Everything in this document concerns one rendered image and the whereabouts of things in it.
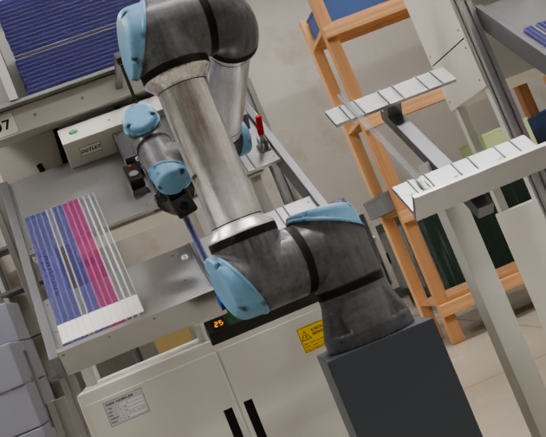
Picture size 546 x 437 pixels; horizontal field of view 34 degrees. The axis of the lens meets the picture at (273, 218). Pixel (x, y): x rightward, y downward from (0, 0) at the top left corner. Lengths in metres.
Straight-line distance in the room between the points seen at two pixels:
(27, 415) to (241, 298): 4.44
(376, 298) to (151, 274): 0.74
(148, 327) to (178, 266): 0.18
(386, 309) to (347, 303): 0.06
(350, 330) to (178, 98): 0.45
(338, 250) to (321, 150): 8.56
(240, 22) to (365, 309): 0.51
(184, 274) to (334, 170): 7.99
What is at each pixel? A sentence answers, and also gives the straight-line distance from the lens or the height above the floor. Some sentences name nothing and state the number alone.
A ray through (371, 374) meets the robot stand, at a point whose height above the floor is 0.51.
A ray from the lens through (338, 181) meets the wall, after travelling 9.96.
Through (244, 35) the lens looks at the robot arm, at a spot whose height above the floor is 1.09.
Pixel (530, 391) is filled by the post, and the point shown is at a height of 0.23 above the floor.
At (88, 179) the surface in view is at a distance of 2.42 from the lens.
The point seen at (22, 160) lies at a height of 1.28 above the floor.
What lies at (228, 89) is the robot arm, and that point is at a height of 1.05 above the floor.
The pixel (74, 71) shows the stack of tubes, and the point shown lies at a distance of 2.50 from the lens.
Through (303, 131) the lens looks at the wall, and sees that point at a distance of 10.01.
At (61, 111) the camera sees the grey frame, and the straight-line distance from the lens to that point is 2.50.
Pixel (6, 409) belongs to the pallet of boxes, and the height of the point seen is 0.59.
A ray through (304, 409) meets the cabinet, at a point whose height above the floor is 0.37.
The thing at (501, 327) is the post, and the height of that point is 0.39.
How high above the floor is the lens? 0.70
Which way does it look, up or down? 4 degrees up
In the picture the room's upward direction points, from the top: 22 degrees counter-clockwise
